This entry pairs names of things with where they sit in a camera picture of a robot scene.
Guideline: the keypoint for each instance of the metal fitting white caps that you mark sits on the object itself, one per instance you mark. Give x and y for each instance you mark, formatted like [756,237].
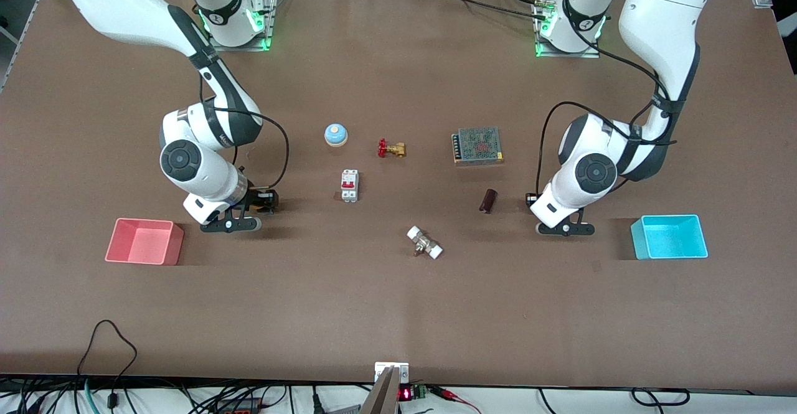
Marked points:
[425,243]

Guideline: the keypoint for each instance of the brown cylindrical capacitor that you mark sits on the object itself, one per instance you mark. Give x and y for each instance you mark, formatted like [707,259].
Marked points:
[488,200]

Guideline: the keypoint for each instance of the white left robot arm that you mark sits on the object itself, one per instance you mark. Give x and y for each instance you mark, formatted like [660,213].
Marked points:
[591,174]

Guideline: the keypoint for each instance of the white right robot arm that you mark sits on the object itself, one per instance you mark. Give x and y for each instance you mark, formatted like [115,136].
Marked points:
[187,162]

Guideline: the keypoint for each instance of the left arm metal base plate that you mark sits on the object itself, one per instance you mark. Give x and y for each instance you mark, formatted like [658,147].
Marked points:
[570,55]

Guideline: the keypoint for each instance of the grey camera pole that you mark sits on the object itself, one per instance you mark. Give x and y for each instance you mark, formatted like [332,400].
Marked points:
[381,398]

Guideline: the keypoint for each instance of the red alligator clip lead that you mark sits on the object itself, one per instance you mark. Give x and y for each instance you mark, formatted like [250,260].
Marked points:
[457,396]

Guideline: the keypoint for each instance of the white red circuit breaker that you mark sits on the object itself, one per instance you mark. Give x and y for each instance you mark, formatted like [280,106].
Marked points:
[349,185]

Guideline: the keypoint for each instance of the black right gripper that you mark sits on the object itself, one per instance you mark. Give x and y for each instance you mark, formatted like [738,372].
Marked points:
[258,198]

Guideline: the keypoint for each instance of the blue plastic bin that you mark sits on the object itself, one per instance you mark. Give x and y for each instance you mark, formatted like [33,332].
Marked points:
[669,239]

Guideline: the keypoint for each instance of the blue call bell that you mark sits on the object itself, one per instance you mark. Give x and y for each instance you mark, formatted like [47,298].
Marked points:
[335,134]

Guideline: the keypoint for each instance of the metal mesh power supply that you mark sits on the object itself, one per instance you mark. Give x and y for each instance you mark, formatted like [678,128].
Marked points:
[478,145]

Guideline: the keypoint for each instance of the red LED display module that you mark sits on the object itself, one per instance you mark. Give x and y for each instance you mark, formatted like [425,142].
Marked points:
[405,393]

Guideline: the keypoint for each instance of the pink plastic bin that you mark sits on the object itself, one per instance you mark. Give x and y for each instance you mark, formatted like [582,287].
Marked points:
[143,243]

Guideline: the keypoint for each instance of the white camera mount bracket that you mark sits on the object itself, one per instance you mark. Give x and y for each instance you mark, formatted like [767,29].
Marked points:
[401,369]

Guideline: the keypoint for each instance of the black orange adapter box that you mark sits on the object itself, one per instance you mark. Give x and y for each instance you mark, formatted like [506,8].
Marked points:
[240,406]

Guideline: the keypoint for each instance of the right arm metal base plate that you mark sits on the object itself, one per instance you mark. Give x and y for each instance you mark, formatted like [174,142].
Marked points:
[264,34]

